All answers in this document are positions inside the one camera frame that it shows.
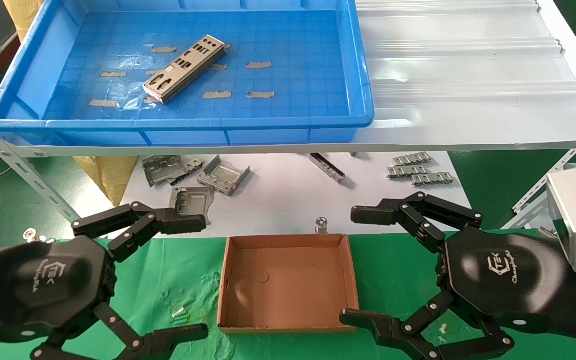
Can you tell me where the small grey stamped metal part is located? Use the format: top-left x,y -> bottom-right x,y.
170,157 -> 205,187

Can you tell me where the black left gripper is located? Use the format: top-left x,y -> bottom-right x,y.
0,235 -> 210,360

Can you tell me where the grey flat stamped metal bracket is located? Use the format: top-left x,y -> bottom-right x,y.
169,186 -> 216,226

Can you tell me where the white metal shelf leg frame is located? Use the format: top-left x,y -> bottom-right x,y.
502,145 -> 576,231

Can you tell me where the silver metal IO shield plate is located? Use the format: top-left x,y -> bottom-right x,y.
143,35 -> 226,104

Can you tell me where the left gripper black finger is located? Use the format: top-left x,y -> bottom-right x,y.
71,201 -> 207,263

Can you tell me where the green table cloth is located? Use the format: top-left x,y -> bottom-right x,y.
0,229 -> 576,360

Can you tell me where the grey slotted angle steel bar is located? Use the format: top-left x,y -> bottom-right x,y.
0,102 -> 86,223

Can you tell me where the white flat board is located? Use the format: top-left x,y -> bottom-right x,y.
108,152 -> 474,240

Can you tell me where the small notched metal strip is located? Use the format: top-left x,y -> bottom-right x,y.
392,151 -> 433,167
386,165 -> 431,179
411,171 -> 456,187

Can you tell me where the yellow woven bag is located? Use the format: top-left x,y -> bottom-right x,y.
2,0 -> 45,42
73,156 -> 140,207

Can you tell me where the grey folded metal bracket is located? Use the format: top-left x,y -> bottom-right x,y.
196,154 -> 251,197

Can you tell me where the slim grey metal strip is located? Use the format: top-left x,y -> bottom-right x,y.
309,152 -> 346,185

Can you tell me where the blue plastic tray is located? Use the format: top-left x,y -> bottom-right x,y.
0,0 -> 375,147

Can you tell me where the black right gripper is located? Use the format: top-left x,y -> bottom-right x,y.
339,227 -> 576,360

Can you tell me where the brown cardboard box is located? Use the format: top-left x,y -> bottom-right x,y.
217,234 -> 360,335

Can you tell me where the white corrugated shelf board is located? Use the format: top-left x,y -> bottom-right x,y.
0,0 -> 576,160

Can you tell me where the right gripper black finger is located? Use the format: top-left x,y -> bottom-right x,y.
350,191 -> 485,254

